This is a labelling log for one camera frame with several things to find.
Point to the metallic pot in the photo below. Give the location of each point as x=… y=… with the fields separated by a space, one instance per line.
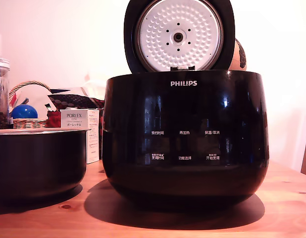
x=39 y=158

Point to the black Philips rice cooker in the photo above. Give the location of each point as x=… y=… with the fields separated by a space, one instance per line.
x=185 y=119

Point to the black rice cooker lid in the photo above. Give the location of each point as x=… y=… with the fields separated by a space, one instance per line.
x=179 y=37

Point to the white Porlex box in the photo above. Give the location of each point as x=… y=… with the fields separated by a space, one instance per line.
x=76 y=117

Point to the dark patterned cloth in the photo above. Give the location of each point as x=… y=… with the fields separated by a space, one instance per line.
x=73 y=100

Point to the red knitted pouch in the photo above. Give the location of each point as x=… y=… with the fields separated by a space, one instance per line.
x=53 y=119

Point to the round tan patterned vase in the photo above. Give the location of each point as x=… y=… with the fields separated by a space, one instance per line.
x=239 y=55

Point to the wicker basket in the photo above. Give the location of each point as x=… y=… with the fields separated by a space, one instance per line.
x=29 y=123

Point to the blue ball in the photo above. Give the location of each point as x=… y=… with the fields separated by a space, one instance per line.
x=24 y=112

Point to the clear glass jar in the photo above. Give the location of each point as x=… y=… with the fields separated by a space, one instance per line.
x=0 y=81

